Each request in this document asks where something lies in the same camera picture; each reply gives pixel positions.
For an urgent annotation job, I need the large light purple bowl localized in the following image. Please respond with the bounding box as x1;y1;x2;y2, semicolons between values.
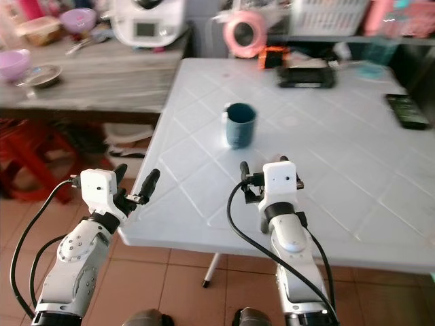
0;49;33;84

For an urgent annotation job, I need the grey wooden table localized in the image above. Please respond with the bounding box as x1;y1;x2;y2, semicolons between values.
0;35;188;126

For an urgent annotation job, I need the orange and black object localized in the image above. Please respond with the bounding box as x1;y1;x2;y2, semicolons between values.
256;47;285;71

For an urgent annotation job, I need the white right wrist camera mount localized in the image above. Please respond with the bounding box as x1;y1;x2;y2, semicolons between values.
261;159;298;209

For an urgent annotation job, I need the small metal bowl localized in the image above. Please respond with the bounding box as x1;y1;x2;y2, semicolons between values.
27;64;64;90

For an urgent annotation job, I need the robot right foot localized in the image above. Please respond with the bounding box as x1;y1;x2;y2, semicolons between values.
230;307;277;326

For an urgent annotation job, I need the white plastic table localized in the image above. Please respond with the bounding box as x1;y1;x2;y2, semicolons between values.
116;57;435;276

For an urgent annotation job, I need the teal plastic cup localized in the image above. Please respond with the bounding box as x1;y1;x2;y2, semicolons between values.
365;37;399;79

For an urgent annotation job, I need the small purple bowl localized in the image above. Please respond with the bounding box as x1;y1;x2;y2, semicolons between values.
58;7;98;35

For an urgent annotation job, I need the metal spoon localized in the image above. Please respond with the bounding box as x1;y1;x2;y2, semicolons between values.
64;37;107;57

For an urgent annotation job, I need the dark blue mug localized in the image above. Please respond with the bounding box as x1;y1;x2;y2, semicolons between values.
222;103;258;151

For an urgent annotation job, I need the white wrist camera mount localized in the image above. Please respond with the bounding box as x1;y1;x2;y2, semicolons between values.
80;168;121;218
261;159;298;209

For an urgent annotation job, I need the pink round device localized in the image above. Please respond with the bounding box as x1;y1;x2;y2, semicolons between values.
224;10;268;59

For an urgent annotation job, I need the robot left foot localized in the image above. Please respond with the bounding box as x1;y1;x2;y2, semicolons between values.
122;308;175;326

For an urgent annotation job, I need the red plastic stool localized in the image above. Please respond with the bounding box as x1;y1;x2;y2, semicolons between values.
0;120;77;206

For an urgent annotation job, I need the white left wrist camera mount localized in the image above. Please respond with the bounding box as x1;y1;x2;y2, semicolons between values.
80;168;121;218

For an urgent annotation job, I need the clear rectangular food container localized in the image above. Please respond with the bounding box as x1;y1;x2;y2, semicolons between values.
16;16;63;48

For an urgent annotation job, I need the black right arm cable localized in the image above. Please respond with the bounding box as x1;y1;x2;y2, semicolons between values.
226;178;341;325

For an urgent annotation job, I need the black phone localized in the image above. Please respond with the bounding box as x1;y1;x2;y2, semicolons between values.
385;93;433;132

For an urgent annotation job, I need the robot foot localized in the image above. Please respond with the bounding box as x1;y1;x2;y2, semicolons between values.
230;307;277;326
122;308;175;326

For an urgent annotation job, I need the white storage bin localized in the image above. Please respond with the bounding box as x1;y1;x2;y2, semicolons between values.
101;124;154;181

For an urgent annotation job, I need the pink plastic object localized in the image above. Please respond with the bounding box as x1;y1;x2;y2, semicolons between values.
364;0;435;39

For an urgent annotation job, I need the white plastic basket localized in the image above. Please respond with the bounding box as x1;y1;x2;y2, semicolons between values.
288;0;372;39

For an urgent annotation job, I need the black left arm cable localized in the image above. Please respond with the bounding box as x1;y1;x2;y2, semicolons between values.
10;177;84;324

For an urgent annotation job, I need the white metal table leg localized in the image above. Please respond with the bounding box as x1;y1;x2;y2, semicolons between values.
202;253;222;288

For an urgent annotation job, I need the white kitchen appliance with display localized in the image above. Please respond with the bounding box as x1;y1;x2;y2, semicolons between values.
111;0;188;50

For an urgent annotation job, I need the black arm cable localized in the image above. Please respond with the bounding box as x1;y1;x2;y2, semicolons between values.
226;178;341;325
10;177;84;324

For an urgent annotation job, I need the black flat device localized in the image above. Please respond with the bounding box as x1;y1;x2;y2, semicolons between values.
276;59;338;90

